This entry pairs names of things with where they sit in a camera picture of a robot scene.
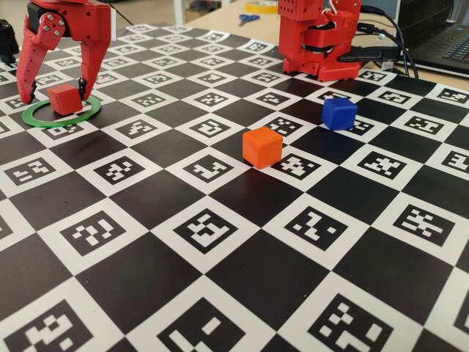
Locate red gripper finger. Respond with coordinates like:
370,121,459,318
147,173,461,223
76,38,111,100
15,12,67,105

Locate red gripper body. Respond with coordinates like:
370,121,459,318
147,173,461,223
27,0,113,43

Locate red cube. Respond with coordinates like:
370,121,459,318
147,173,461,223
47,84,84,116

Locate orange cube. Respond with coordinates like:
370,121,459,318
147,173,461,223
242,126,284,169

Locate blue cube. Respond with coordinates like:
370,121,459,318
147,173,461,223
321,97,358,131

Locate black clamp stand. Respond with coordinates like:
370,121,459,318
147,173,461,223
0,18,21,67

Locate white table leg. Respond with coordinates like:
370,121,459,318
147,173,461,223
174,0,187,26

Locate blue scissors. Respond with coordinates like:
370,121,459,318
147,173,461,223
237,13,261,27

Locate yellow tape roll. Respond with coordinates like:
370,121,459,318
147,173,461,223
244,0,278,14

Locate checkerboard marker mat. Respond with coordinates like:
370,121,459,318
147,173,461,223
0,22,469,352

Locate black power plug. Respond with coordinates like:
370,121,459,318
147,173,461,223
339,47,399,63

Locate black laptop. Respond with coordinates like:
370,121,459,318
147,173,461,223
397,0,469,78

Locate green ring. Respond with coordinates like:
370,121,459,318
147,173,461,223
21,95,103,128

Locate black cable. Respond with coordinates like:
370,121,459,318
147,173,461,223
357,22,411,76
360,5,421,78

